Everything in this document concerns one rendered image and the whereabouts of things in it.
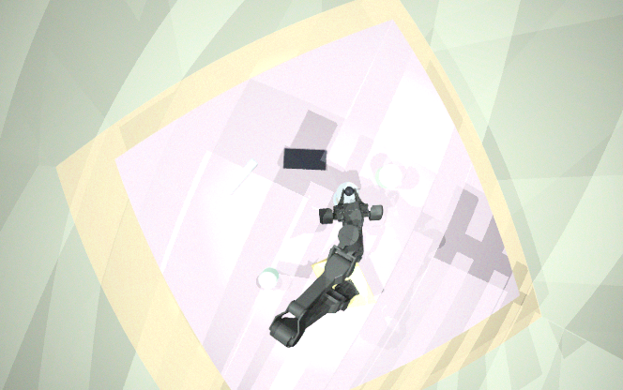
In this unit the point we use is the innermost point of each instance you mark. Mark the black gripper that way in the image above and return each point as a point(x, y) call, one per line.
point(326, 215)

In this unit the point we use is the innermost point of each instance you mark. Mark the glass coffee press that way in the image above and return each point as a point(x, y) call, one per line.
point(349, 193)

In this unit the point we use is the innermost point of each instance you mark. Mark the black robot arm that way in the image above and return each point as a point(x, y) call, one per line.
point(320, 298)

